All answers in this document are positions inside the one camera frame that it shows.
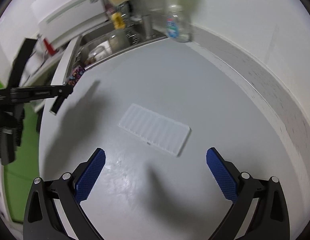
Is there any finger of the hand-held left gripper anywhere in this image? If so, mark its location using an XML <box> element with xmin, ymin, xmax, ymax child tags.
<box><xmin>49</xmin><ymin>93</ymin><xmax>69</xmax><ymax>116</ymax></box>
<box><xmin>10</xmin><ymin>79</ymin><xmax>75</xmax><ymax>99</ymax></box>

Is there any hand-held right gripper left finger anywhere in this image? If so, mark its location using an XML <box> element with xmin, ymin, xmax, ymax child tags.
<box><xmin>22</xmin><ymin>147</ymin><xmax>107</xmax><ymax>240</ymax></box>

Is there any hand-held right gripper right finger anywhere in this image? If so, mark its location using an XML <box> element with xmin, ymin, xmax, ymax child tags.
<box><xmin>205</xmin><ymin>147</ymin><xmax>291</xmax><ymax>240</ymax></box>

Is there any clear ribbed plastic tray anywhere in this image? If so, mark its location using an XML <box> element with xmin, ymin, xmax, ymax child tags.
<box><xmin>118</xmin><ymin>103</ymin><xmax>192</xmax><ymax>158</ymax></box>

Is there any person's left hand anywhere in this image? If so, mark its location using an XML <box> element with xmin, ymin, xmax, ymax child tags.
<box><xmin>0</xmin><ymin>111</ymin><xmax>23</xmax><ymax>159</ymax></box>

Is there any red box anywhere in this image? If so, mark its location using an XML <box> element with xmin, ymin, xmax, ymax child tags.
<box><xmin>43</xmin><ymin>38</ymin><xmax>57</xmax><ymax>56</ymax></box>

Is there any glass jar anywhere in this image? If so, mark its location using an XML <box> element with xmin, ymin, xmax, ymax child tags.
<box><xmin>86</xmin><ymin>50</ymin><xmax>98</xmax><ymax>63</ymax></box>

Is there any white countertop appliance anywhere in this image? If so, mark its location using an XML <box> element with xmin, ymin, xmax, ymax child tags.
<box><xmin>31</xmin><ymin>0</ymin><xmax>107</xmax><ymax>50</ymax></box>

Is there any white bowl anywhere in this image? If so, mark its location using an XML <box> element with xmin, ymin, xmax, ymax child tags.
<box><xmin>93</xmin><ymin>44</ymin><xmax>113</xmax><ymax>61</ymax></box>

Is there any stainless steel sink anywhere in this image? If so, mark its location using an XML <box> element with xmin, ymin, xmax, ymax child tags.
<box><xmin>62</xmin><ymin>24</ymin><xmax>168</xmax><ymax>86</ymax></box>

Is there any clear plastic container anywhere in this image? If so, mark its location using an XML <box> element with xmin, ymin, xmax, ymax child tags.
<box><xmin>107</xmin><ymin>30</ymin><xmax>130</xmax><ymax>51</ymax></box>

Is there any yellow sponge brush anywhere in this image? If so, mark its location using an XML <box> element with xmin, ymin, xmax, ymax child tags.
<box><xmin>111</xmin><ymin>12</ymin><xmax>126</xmax><ymax>29</ymax></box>

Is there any tall chrome faucet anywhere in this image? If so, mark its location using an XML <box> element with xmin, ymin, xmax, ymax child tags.
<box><xmin>142</xmin><ymin>5</ymin><xmax>158</xmax><ymax>41</ymax></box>

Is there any clear dish soap bottle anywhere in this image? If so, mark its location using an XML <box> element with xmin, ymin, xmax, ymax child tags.
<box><xmin>166</xmin><ymin>4</ymin><xmax>193</xmax><ymax>43</ymax></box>

